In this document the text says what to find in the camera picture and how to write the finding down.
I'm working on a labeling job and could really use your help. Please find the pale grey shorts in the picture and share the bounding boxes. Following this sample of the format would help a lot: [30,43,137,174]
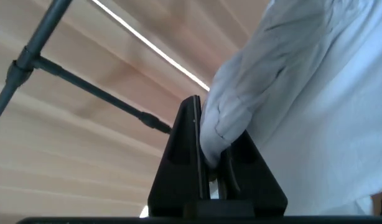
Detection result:
[198,0,382,216]

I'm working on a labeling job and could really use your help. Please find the black clothes rack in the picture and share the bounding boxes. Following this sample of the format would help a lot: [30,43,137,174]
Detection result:
[0,0,173,135]

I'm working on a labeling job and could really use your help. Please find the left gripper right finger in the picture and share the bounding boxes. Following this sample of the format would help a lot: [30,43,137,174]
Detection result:
[216,129,288,217]

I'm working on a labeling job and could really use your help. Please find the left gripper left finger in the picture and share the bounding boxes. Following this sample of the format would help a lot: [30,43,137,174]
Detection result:
[147,95,211,218]

